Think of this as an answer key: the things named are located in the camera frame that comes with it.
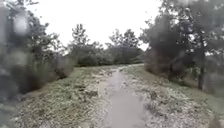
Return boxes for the row of trees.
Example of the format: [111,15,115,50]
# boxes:
[139,0,224,98]
[0,0,76,101]
[66,23,146,68]

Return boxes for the narrow grey dirt path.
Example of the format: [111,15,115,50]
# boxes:
[99,68,148,128]

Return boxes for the patchy grass ground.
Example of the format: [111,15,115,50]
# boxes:
[9,64,116,128]
[119,63,224,128]

